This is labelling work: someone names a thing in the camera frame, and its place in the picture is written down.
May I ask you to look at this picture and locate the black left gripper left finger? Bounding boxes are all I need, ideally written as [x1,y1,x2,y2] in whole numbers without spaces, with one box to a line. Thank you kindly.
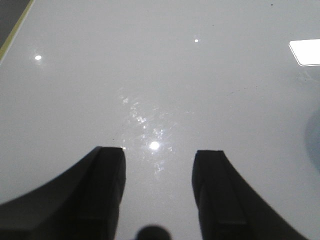
[0,146,126,240]

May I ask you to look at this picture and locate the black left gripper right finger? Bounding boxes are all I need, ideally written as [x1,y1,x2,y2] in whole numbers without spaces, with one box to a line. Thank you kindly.
[192,150,304,240]

